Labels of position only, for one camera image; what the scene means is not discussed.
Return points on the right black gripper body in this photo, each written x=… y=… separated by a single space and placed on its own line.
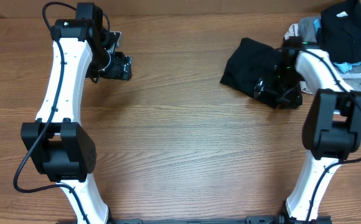
x=289 y=94

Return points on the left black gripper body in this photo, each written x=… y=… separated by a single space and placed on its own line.
x=117 y=68

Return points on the black t-shirt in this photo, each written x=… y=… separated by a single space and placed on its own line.
x=253 y=60

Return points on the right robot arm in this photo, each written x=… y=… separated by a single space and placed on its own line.
x=331 y=131

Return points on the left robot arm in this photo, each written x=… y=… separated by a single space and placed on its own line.
x=84 y=48

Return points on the folded light blue garment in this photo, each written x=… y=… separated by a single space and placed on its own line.
x=344 y=66

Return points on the folded beige garment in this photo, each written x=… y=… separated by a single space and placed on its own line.
x=293 y=31

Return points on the folded black shirt on pile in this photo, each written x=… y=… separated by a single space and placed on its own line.
x=340 y=32

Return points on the folded patterned grey garment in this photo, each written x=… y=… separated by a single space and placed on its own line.
x=359 y=73

